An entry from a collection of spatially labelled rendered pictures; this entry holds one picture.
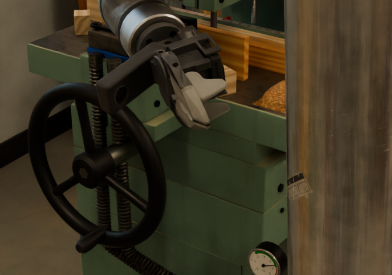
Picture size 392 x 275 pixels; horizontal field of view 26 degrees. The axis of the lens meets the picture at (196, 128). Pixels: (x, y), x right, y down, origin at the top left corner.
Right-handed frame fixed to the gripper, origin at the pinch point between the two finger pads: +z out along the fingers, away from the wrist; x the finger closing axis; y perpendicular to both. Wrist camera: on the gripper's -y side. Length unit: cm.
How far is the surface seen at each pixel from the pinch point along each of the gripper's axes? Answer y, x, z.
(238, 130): 14.0, 23.4, -25.5
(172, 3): 35, 51, -125
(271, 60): 26.1, 20.3, -37.4
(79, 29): -1, 19, -68
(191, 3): 16, 11, -48
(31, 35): 0, 84, -194
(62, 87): -11.1, 10.5, -34.5
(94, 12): 4, 20, -75
